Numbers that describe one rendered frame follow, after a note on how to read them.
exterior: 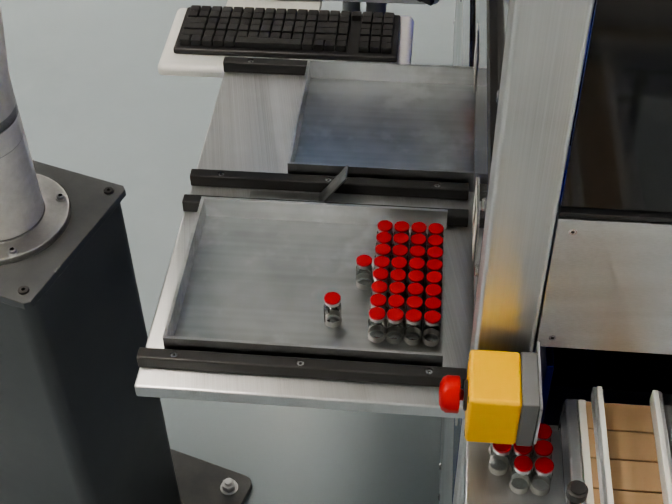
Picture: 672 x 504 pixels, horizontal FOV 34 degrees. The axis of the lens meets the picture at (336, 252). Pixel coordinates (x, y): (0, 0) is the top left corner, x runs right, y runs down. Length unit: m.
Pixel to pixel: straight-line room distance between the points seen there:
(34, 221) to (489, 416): 0.74
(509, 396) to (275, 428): 1.30
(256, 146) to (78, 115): 1.65
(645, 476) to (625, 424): 0.07
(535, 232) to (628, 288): 0.12
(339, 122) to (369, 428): 0.89
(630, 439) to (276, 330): 0.45
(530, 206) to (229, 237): 0.57
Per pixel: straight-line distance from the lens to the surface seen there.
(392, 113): 1.70
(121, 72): 3.40
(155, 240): 2.81
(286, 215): 1.51
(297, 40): 1.97
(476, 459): 1.26
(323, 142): 1.65
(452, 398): 1.15
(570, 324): 1.17
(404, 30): 2.04
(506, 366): 1.15
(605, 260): 1.11
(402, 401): 1.31
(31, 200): 1.56
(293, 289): 1.42
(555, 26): 0.93
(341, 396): 1.31
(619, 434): 1.25
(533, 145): 1.00
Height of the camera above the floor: 1.91
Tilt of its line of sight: 44 degrees down
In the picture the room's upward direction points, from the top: 1 degrees counter-clockwise
